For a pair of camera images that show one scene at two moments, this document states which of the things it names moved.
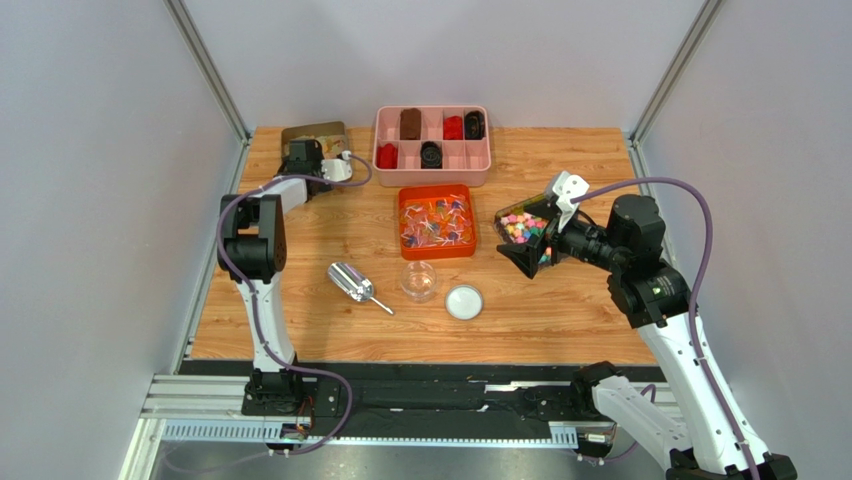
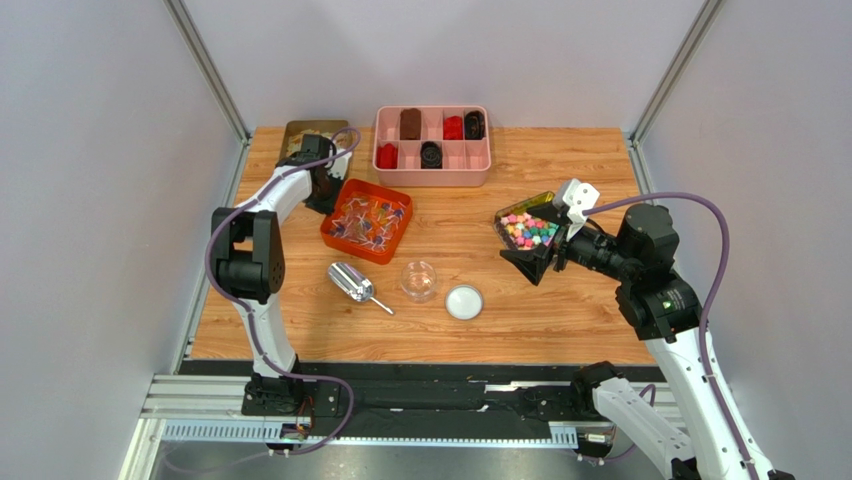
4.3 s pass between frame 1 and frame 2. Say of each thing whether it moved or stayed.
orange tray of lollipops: moved
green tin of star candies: stayed
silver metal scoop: stayed
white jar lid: stayed
